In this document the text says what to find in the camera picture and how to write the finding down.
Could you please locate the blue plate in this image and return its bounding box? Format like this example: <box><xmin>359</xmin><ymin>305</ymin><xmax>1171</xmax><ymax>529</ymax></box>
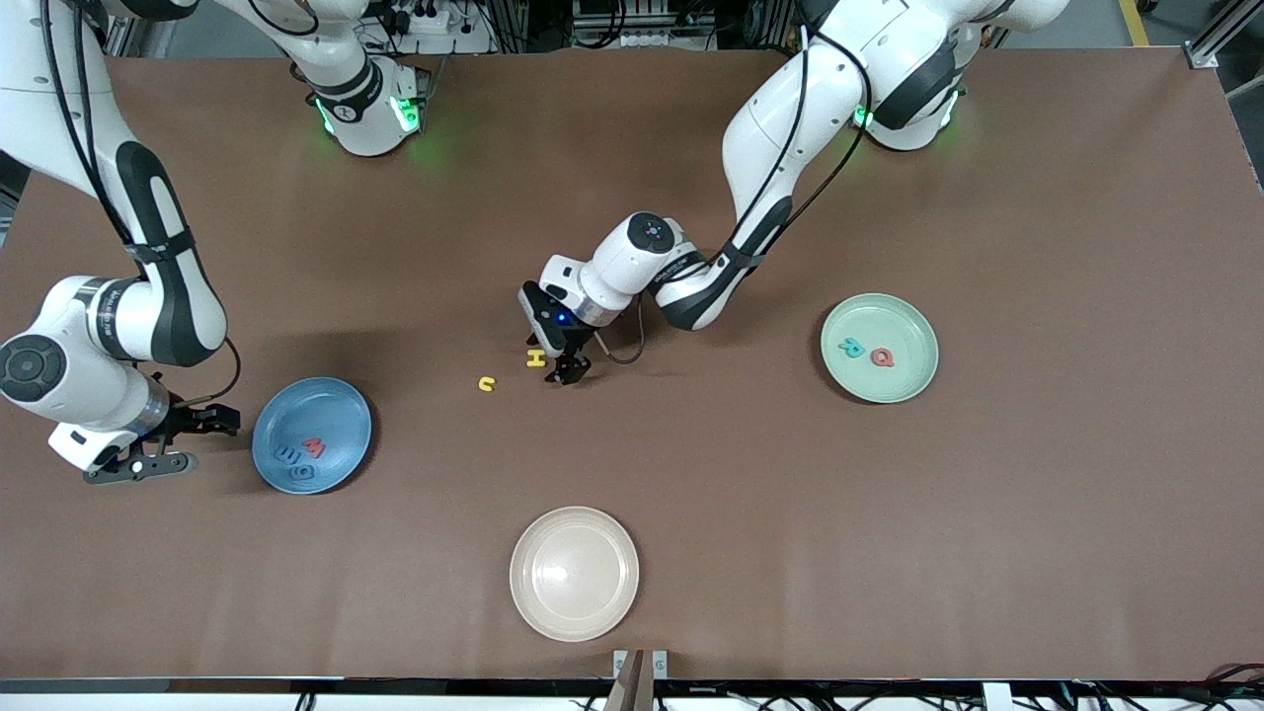
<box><xmin>252</xmin><ymin>376</ymin><xmax>373</xmax><ymax>495</ymax></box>

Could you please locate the beige plate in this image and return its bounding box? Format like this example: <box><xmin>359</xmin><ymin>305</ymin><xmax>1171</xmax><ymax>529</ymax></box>
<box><xmin>510</xmin><ymin>507</ymin><xmax>640</xmax><ymax>643</ymax></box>

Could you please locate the background equipment rack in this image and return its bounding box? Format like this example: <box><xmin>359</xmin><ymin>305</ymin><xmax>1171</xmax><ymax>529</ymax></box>
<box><xmin>568</xmin><ymin>0</ymin><xmax>722</xmax><ymax>52</ymax></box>

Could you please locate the white power strip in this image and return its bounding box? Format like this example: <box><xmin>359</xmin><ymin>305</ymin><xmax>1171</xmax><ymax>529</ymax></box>
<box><xmin>380</xmin><ymin>0</ymin><xmax>495</xmax><ymax>55</ymax></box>

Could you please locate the green plate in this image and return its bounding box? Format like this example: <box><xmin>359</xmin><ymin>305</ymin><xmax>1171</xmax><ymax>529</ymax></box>
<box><xmin>821</xmin><ymin>293</ymin><xmax>940</xmax><ymax>404</ymax></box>

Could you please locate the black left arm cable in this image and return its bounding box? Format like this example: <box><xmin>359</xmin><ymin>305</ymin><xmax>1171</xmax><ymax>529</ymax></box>
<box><xmin>591</xmin><ymin>25</ymin><xmax>875</xmax><ymax>366</ymax></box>

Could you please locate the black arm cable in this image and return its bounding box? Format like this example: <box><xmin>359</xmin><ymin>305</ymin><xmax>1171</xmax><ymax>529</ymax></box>
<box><xmin>591</xmin><ymin>25</ymin><xmax>875</xmax><ymax>366</ymax></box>
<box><xmin>39</xmin><ymin>0</ymin><xmax>243</xmax><ymax>435</ymax></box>

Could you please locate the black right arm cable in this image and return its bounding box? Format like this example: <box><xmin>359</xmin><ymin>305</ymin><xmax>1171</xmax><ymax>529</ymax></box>
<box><xmin>39</xmin><ymin>0</ymin><xmax>243</xmax><ymax>435</ymax></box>

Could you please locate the metal table edge bracket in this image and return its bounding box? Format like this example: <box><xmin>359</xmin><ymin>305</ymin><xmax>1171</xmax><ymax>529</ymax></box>
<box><xmin>604</xmin><ymin>649</ymin><xmax>670</xmax><ymax>711</ymax></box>

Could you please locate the aluminium frame post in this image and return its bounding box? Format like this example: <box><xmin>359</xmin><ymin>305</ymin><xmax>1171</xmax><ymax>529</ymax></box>
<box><xmin>1185</xmin><ymin>0</ymin><xmax>1264</xmax><ymax>70</ymax></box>

